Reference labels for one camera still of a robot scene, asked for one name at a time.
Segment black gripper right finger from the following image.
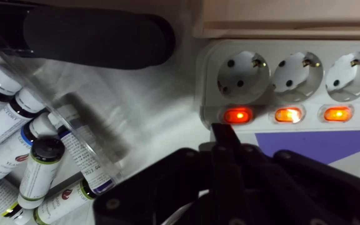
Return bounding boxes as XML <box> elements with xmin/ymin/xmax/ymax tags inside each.
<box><xmin>94</xmin><ymin>122</ymin><xmax>360</xmax><ymax>225</ymax></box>

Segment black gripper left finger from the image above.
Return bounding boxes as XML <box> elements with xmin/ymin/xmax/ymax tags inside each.
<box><xmin>21</xmin><ymin>7</ymin><xmax>177</xmax><ymax>70</ymax></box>

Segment white power strip orange switches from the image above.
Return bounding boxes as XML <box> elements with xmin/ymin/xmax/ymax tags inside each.
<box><xmin>196</xmin><ymin>38</ymin><xmax>360</xmax><ymax>135</ymax></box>

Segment purple mat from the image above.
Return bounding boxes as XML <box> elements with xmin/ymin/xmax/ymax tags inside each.
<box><xmin>254</xmin><ymin>128</ymin><xmax>360</xmax><ymax>166</ymax></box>

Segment clear plastic cup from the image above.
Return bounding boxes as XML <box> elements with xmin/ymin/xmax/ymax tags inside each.
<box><xmin>0</xmin><ymin>23</ymin><xmax>131</xmax><ymax>197</ymax></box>

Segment small white labelled bottle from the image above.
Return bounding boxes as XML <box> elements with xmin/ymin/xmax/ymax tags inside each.
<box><xmin>32</xmin><ymin>178</ymin><xmax>99</xmax><ymax>225</ymax></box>
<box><xmin>1</xmin><ymin>201</ymin><xmax>35</xmax><ymax>225</ymax></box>
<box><xmin>0</xmin><ymin>65</ymin><xmax>22</xmax><ymax>126</ymax></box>
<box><xmin>47</xmin><ymin>103</ymin><xmax>115</xmax><ymax>197</ymax></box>
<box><xmin>0</xmin><ymin>87</ymin><xmax>47</xmax><ymax>156</ymax></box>
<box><xmin>0</xmin><ymin>112</ymin><xmax>60</xmax><ymax>183</ymax></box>

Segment white bottle with black cap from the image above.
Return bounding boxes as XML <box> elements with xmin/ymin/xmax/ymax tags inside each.
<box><xmin>16</xmin><ymin>136</ymin><xmax>66</xmax><ymax>210</ymax></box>

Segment light wooden frame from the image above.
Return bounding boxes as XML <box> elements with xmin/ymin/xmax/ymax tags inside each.
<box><xmin>192</xmin><ymin>0</ymin><xmax>360</xmax><ymax>41</ymax></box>

